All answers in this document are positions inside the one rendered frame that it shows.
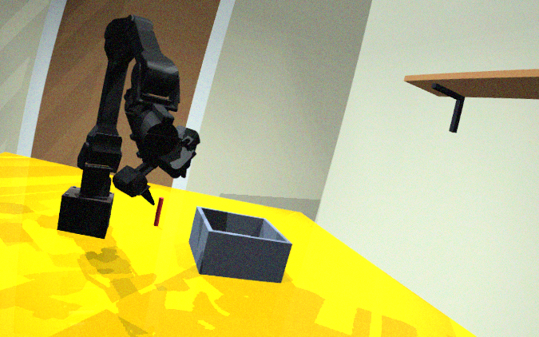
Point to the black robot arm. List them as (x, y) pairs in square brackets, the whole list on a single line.
[(148, 116)]

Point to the dark red peg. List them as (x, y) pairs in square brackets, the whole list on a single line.
[(158, 212)]

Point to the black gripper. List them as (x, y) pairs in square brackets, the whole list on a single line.
[(133, 182)]

